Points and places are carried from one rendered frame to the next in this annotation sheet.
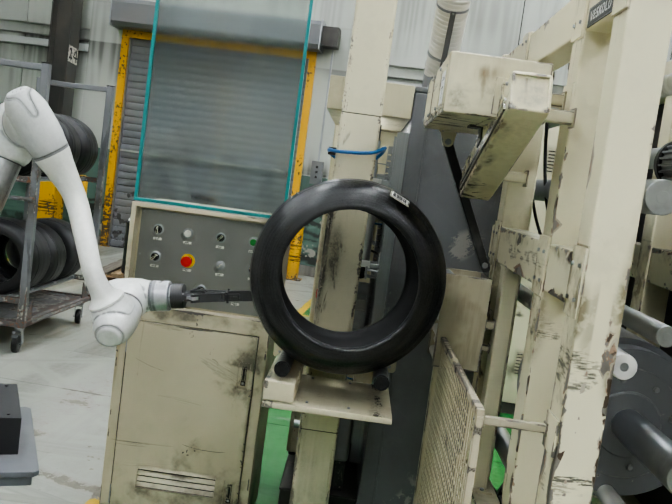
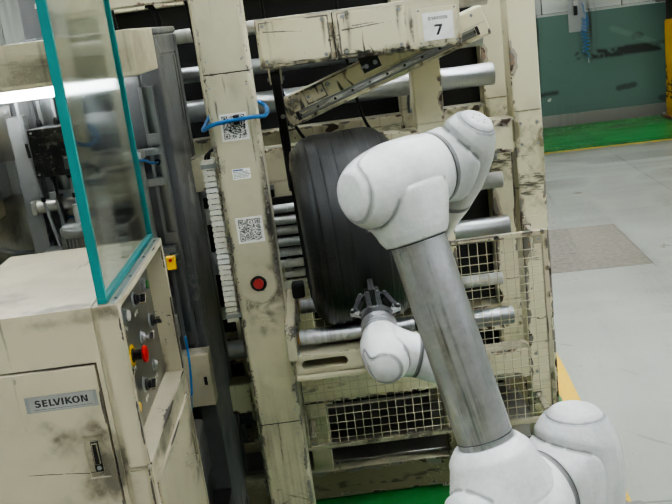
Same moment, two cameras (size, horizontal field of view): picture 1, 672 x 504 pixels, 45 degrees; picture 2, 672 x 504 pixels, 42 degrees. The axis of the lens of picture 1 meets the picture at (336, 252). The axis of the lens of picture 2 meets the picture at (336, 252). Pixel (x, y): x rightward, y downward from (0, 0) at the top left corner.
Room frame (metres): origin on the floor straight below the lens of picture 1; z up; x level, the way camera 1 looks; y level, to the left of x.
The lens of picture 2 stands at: (2.45, 2.44, 1.77)
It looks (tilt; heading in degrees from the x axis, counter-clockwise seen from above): 15 degrees down; 269
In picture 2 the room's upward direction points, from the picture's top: 7 degrees counter-clockwise
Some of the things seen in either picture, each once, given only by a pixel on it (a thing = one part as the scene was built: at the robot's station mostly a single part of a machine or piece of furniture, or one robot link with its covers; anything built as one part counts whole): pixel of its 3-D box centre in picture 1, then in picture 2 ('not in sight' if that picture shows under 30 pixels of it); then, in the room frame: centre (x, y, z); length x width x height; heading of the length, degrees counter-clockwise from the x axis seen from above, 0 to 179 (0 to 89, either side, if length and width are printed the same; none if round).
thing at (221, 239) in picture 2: not in sight; (222, 240); (2.71, 0.01, 1.19); 0.05 x 0.04 x 0.48; 89
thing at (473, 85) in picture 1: (478, 100); (357, 31); (2.24, -0.33, 1.71); 0.61 x 0.25 x 0.15; 179
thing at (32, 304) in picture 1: (30, 202); not in sight; (5.86, 2.27, 0.96); 1.36 x 0.71 x 1.92; 174
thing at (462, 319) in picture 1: (458, 317); (276, 244); (2.58, -0.42, 1.05); 0.20 x 0.15 x 0.30; 179
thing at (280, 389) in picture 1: (285, 376); (357, 352); (2.38, 0.10, 0.84); 0.36 x 0.09 x 0.06; 179
